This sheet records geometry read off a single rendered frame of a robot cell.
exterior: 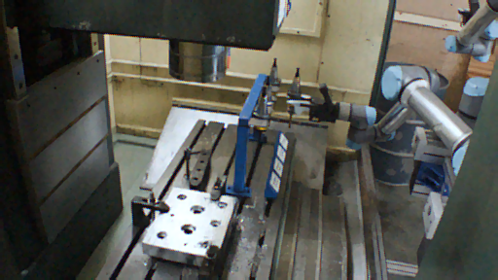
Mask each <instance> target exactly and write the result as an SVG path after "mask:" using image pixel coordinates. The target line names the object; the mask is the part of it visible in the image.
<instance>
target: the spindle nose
mask: <svg viewBox="0 0 498 280"><path fill-rule="evenodd" d="M228 57H229V47H221V46H214V45H206V44H199V43H183V42H175V41H168V54H167V61H168V70H169V75H170V76H171V77H173V78H175V79H177V80H179V81H182V82H186V83H194V84H206V83H213V82H216V81H219V80H221V79H222V78H224V77H225V76H226V74H227V70H228Z"/></svg>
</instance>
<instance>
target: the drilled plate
mask: <svg viewBox="0 0 498 280"><path fill-rule="evenodd" d="M183 193H184V194H185V195H183ZM177 195H178V196H177ZM176 196H177V197H176ZM186 196H188V197H186ZM207 197H208V198H207ZM185 198H186V199H185ZM209 198H210V193H205V192H196V191H190V190H185V189H180V188H174V187H173V189H172V190H171V192H170V195H169V196H168V198H167V200H166V201H165V203H166V204H167V205H168V206H169V207H170V208H171V207H173V208H172V209H171V210H172V211H171V210H169V211H168V212H159V213H158V214H157V216H156V218H155V221H154V222H153V224H152V225H151V227H150V229H148V233H147V234H146V236H145V237H144V239H143V242H142V249H143V254H145V255H149V256H154V257H158V258H163V259H168V260H171V261H176V262H179V263H188V264H192V265H196V266H200V265H201V263H202V261H203V258H204V256H205V254H206V251H207V250H206V249H208V248H207V247H209V245H210V244H211V245H212V243H213V245H218V246H219V247H220V253H219V256H218V258H217V261H216V263H215V265H214V268H213V269H214V270H216V269H217V266H218V264H219V261H220V258H221V256H222V253H223V248H224V245H225V243H226V240H227V237H228V234H229V231H230V228H231V224H232V221H233V218H234V215H235V209H236V198H232V197H226V196H220V197H219V199H217V200H218V201H220V200H223V201H220V202H217V201H215V203H216V204H215V203H213V202H214V201H213V200H212V201H213V202H212V203H211V201H210V200H211V199H209ZM220 198H221V199H220ZM177 199H179V200H177ZM181 199H182V200H181ZM204 199H206V200H205V201H204ZM208 200H209V201H210V202H208ZM224 201H225V203H224ZM205 203H206V204H205ZM207 203H209V204H207ZM193 204H195V205H193ZM202 204H203V205H202ZM217 204H218V205H217ZM215 205H216V206H220V207H216V206H215ZM204 207H205V208H204ZM208 207H209V208H208ZM221 207H224V209H223V208H221ZM204 210H205V211H206V212H204ZM206 213H208V214H206ZM187 215H188V216H187ZM208 217H209V218H208ZM173 220H175V221H173ZM211 220H212V221H211ZM218 220H221V221H218ZM209 221H210V222H209ZM220 222H221V223H220ZM183 223H186V224H183ZM192 223H193V224H195V225H193V224H192ZM181 224H183V225H181ZM209 224H210V225H209ZM179 225H180V226H179ZM196 226H198V227H196ZM179 228H180V229H179ZM212 228H213V229H212ZM211 229H212V230H211ZM180 230H181V231H180ZM197 230H198V231H197ZM163 231H169V232H163ZM211 231H212V232H211ZM208 232H209V233H208ZM190 233H191V234H190ZM168 234H169V235H168ZM183 234H184V235H183ZM192 234H193V236H192ZM215 234H216V235H215ZM188 235H189V236H188ZM203 235H207V236H209V238H208V237H206V236H205V237H203ZM213 235H215V236H213ZM212 236H213V237H212ZM165 237H166V238H165ZM161 239H162V240H161ZM203 239H205V240H206V241H205V240H203ZM207 239H208V240H209V239H210V240H211V241H212V242H209V241H208V240H207ZM186 240H188V241H186ZM177 241H179V242H177ZM180 241H181V242H182V243H181V242H180ZM197 241H200V243H202V244H200V243H199V245H198V243H197ZM202 241H203V242H202ZM186 242H187V243H188V242H189V243H188V245H187V243H186ZM194 244H195V245H196V247H195V246H194ZM184 245H185V246H184ZM197 245H198V246H197ZM200 245H201V247H199V246H200ZM187 246H188V247H187ZM203 248H204V249H203Z"/></svg>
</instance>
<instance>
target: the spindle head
mask: <svg viewBox="0 0 498 280"><path fill-rule="evenodd" d="M25 4H26V6H25V8H26V11H27V14H26V15H27V21H28V25H30V26H29V28H33V29H39V28H40V29H47V30H59V31H73V32H80V33H83V32H87V33H94V34H100V35H101V34H108V35H115V36H129V37H138V38H145V39H160V40H167V41H175V42H183V43H199V44H206V45H214V46H221V47H230V48H237V49H245V50H253V51H261V52H268V51H269V49H271V48H272V44H273V42H274V41H275V38H276V36H277V34H278V32H279V30H280V28H281V26H282V24H283V22H284V16H285V8H286V0H285V7H284V15H283V19H282V20H281V22H280V24H279V26H278V18H279V9H280V0H25ZM277 26H278V28H277Z"/></svg>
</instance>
